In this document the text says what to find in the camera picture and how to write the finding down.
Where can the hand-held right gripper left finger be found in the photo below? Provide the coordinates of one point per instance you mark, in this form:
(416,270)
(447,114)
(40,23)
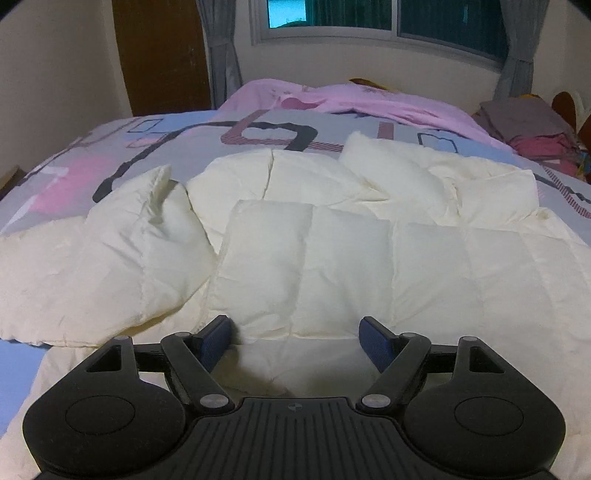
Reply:
(218,342)

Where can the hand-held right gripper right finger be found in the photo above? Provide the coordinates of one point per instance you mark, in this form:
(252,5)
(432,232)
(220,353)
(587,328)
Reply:
(373,342)

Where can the cream quilted down jacket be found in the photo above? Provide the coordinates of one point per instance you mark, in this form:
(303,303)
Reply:
(295,258)

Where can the bed with patterned sheet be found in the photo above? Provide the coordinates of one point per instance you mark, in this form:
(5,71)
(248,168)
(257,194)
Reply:
(69,157)

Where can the pink blanket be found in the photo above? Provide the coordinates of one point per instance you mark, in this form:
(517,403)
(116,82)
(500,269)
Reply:
(323,99)

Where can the yellow brown cloth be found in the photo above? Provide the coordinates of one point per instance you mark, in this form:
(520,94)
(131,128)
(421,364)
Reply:
(369,83)

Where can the pink folded cloth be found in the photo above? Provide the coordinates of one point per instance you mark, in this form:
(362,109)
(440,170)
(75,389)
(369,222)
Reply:
(545,147)

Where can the grey folded cloth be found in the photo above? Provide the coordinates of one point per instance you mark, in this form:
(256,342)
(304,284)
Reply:
(521,115)

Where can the colourful patterned cloth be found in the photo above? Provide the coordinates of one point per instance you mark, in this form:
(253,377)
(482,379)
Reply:
(584,166)

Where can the grey curtain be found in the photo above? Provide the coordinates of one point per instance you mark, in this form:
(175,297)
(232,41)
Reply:
(224,55)
(515,60)

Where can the brown wooden door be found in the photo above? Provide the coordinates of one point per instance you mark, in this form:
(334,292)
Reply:
(161,55)

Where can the brown and white headboard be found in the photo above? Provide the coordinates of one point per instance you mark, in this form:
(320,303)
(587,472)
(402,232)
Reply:
(565,106)

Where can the sliding glass window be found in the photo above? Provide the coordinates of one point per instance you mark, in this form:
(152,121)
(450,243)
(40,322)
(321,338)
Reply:
(369,23)

